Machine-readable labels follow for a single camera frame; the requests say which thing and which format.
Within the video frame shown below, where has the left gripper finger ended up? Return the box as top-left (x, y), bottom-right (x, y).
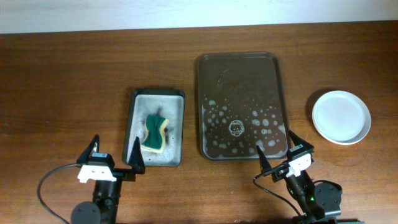
top-left (127, 137), bottom-right (146, 174)
top-left (76, 134), bottom-right (100, 165)

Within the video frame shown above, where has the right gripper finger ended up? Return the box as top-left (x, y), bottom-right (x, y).
top-left (289, 130), bottom-right (314, 151)
top-left (256, 145), bottom-right (272, 174)

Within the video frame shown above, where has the green and yellow sponge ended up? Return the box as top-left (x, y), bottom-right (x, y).
top-left (141, 114), bottom-right (169, 154)

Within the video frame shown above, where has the white plate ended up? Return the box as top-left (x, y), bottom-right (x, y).
top-left (312, 90), bottom-right (371, 146)

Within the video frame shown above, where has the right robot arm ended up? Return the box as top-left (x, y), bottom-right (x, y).
top-left (253, 131), bottom-right (343, 223)

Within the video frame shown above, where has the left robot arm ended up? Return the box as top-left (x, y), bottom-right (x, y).
top-left (71, 135), bottom-right (146, 224)

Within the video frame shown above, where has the small black sponge tray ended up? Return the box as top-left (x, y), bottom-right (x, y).
top-left (122, 90), bottom-right (185, 167)

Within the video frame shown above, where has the large brown serving tray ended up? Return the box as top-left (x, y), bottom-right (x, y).
top-left (197, 52), bottom-right (291, 161)

